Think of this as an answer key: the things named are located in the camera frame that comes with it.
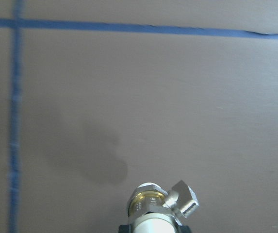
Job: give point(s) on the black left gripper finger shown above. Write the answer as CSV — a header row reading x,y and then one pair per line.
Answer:
x,y
125,228

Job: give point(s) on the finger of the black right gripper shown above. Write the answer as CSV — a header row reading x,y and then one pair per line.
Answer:
x,y
184,229

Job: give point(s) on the white brass PPR valve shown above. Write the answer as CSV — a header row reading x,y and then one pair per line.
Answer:
x,y
152,209

